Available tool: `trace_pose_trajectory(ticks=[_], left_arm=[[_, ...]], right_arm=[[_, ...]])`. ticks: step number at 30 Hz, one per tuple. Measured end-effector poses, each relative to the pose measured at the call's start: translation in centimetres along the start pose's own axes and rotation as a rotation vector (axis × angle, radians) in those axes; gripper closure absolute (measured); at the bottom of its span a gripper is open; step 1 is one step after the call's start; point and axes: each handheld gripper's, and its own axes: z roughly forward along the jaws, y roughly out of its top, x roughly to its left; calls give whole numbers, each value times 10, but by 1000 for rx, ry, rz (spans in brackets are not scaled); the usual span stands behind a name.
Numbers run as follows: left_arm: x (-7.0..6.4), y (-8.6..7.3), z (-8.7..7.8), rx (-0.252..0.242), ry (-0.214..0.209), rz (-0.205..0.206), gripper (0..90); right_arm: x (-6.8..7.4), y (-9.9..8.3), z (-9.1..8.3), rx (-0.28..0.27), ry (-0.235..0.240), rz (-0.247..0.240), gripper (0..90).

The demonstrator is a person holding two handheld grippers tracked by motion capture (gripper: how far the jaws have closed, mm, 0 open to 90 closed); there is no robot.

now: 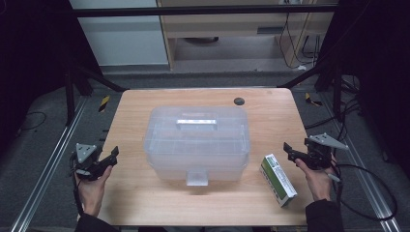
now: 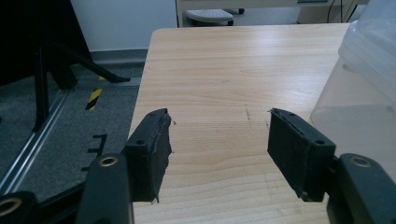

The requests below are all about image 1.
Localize black horizontal frame bar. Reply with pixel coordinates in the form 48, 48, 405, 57
69, 4, 339, 17

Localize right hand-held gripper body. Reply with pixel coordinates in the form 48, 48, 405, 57
304, 132, 350, 171

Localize black floor cables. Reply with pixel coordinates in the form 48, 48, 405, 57
304, 75, 364, 144

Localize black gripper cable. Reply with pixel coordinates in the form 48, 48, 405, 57
70, 154, 83, 217
328, 162, 399, 223

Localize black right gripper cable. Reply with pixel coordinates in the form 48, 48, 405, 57
328, 162, 399, 223

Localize dark object under desk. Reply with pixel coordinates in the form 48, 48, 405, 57
183, 36, 220, 45

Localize dark curtain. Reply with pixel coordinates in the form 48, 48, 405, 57
0, 0, 81, 153
317, 0, 410, 178

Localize black cables at desk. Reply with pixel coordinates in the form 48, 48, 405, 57
278, 12, 325, 71

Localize green and white carton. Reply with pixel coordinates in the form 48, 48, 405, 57
259, 153, 298, 208

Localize black metal stand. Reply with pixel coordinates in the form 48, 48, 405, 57
277, 56, 345, 123
63, 56, 129, 128

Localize thin black floor cable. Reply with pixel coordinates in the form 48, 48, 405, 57
17, 110, 48, 133

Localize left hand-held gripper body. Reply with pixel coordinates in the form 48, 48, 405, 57
69, 143, 105, 182

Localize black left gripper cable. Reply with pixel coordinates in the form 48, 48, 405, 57
70, 154, 83, 217

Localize clear plastic storage box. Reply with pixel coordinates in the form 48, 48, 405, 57
143, 105, 251, 188

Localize white cabinet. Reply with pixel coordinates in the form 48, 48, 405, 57
69, 0, 169, 67

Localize yellow and black tape strip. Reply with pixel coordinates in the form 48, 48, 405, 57
304, 92, 323, 107
98, 95, 111, 113

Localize person's right hand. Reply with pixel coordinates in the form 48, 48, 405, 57
294, 159, 338, 203

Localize person's left hand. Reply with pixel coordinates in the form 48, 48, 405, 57
74, 165, 114, 218

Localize light wooden desk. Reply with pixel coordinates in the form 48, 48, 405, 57
157, 0, 337, 71

